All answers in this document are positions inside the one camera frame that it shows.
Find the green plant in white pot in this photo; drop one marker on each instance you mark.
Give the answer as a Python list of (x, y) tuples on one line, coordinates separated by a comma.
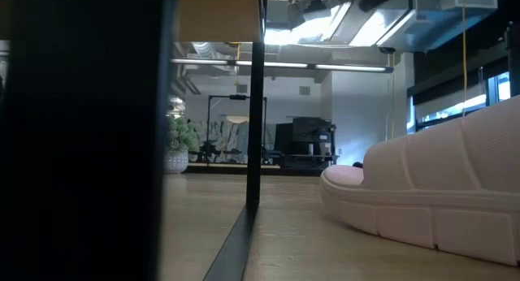
[(180, 145)]

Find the long ceiling light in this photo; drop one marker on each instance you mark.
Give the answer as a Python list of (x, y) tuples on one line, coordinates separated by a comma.
[(349, 67)]

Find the metal air duct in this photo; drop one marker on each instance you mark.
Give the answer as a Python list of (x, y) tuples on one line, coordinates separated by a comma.
[(438, 25)]

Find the black cabinet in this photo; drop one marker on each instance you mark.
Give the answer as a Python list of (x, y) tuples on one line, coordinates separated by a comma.
[(308, 141)]

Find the black aluminium table frame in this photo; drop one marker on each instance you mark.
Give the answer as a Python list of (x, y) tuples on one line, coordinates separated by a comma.
[(292, 171)]

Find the wooden shelf with black frame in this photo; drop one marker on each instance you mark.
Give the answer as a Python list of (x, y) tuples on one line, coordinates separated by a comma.
[(81, 151)]

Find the pink rubber slide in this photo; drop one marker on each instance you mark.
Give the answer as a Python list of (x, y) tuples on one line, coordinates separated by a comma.
[(438, 191)]

